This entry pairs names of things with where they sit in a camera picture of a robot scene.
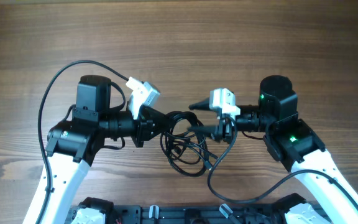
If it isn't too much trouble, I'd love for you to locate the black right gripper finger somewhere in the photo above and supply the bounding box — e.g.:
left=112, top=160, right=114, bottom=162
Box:
left=188, top=98, right=211, bottom=111
left=188, top=126, right=219, bottom=134

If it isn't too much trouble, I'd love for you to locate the black cable bundle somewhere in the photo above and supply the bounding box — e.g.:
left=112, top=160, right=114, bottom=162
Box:
left=159, top=110, right=219, bottom=178

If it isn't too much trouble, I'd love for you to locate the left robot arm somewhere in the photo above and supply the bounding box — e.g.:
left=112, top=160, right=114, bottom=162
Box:
left=24, top=75, right=170, bottom=223

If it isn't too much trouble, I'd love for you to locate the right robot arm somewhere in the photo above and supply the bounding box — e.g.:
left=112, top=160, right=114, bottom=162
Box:
left=189, top=75, right=358, bottom=223

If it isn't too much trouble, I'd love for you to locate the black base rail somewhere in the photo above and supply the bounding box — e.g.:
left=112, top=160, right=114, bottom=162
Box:
left=64, top=193, right=331, bottom=224

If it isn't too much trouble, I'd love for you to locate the black left camera cable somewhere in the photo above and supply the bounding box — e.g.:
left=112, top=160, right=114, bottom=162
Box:
left=35, top=59, right=130, bottom=224

